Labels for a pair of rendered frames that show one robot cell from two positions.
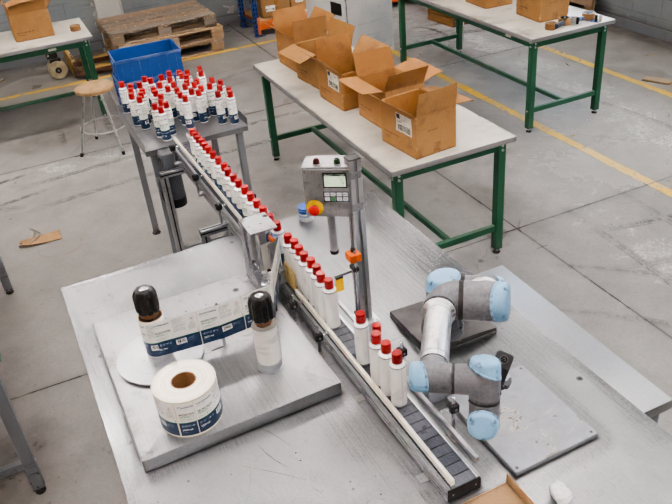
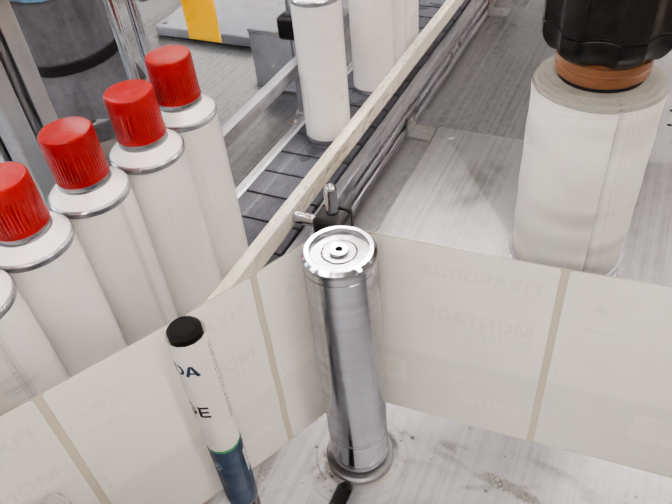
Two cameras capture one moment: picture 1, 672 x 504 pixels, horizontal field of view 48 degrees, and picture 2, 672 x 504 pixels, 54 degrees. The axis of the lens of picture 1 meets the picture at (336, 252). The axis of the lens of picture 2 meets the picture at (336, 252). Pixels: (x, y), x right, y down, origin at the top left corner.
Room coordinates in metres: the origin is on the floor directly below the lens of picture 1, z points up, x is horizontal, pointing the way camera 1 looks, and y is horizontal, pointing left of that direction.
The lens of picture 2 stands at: (2.36, 0.45, 1.28)
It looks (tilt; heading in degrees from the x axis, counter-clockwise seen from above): 42 degrees down; 232
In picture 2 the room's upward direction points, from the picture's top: 6 degrees counter-clockwise
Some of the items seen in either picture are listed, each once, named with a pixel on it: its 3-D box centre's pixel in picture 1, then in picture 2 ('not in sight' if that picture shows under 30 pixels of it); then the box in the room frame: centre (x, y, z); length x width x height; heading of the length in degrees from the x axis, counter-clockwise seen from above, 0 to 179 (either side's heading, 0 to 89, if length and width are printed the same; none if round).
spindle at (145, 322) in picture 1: (151, 322); not in sight; (2.08, 0.65, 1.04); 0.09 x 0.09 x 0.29
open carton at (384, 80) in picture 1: (390, 89); not in sight; (4.28, -0.42, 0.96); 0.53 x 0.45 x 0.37; 114
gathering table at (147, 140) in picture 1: (193, 179); not in sight; (4.37, 0.86, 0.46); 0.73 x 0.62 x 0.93; 23
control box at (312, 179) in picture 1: (330, 186); not in sight; (2.29, 0.00, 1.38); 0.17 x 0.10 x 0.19; 78
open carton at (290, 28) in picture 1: (299, 38); not in sight; (5.50, 0.11, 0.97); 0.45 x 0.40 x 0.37; 114
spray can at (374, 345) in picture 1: (377, 358); (370, 5); (1.84, -0.10, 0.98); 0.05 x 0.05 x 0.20
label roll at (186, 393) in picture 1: (187, 397); not in sight; (1.78, 0.51, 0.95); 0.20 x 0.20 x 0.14
